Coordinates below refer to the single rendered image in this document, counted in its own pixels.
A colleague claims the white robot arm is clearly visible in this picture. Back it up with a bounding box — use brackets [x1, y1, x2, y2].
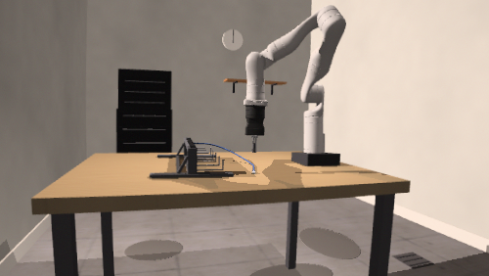
[245, 5, 346, 154]

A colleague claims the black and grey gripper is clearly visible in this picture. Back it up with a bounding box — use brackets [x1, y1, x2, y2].
[244, 92, 268, 153]

